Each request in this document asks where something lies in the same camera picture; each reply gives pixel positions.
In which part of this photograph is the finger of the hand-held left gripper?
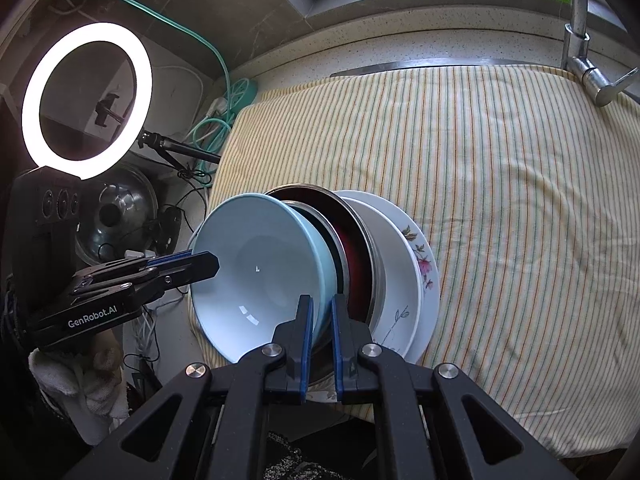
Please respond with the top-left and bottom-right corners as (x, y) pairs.
(149, 252), (221, 294)
(72, 252), (195, 294)

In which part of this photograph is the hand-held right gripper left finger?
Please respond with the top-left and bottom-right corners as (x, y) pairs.
(65, 294), (316, 480)

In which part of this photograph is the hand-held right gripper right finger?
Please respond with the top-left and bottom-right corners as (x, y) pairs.
(330, 294), (576, 480)

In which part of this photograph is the light blue bowl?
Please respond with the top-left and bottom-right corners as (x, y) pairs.
(191, 192), (343, 365)

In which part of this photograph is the white bowl with leaf print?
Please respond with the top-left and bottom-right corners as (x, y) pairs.
(332, 195), (423, 361)

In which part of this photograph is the plain steel bowl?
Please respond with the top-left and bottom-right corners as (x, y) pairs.
(262, 182), (388, 391)

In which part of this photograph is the large floral plate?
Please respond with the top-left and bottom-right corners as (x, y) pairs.
(186, 189), (441, 367)

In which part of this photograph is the person's left hand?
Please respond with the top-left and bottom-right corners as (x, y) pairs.
(27, 330), (126, 448)

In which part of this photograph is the black tripod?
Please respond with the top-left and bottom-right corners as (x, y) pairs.
(137, 130), (222, 166)

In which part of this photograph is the striped cloth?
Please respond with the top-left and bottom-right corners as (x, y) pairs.
(187, 64), (640, 461)

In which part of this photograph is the chrome faucet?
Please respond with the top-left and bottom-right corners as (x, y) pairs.
(560, 0), (640, 107)

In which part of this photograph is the white cable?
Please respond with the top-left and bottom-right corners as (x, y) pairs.
(150, 62), (207, 128)

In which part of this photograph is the teal cable winder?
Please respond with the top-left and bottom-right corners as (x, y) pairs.
(227, 77), (259, 116)

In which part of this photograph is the ring light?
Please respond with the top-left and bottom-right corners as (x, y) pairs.
(21, 21), (153, 181)

